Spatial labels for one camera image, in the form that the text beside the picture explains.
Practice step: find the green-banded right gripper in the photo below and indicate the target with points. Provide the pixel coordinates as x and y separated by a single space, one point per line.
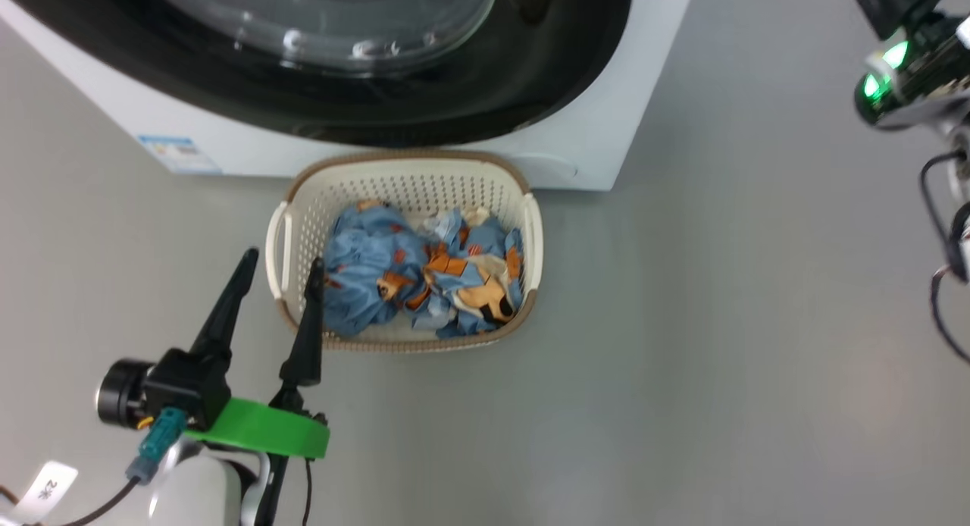
924 79

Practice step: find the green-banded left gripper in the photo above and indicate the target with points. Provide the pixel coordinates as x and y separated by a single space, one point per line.
265 427

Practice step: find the blue bear-print garment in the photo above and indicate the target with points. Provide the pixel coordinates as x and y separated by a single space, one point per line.
371 261

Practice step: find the black round glass washer door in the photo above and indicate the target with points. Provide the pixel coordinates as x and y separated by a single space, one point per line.
530 79

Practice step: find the cream perforated laundry basket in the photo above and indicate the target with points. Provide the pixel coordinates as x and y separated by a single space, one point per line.
409 181

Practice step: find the white front-load washing machine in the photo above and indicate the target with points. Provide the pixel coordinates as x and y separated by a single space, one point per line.
621 94

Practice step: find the blue energy label sticker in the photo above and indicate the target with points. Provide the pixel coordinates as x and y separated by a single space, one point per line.
180 154

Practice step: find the round white filter cover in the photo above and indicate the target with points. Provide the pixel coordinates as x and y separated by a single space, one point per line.
553 170

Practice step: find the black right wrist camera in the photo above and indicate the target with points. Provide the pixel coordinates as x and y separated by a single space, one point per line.
894 3

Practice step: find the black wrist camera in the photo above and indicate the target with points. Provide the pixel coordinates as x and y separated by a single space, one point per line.
182 386
894 3

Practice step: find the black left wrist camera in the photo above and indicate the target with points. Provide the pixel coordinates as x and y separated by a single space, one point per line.
182 386

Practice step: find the teal left camera connector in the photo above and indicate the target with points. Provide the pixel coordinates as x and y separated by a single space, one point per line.
158 443

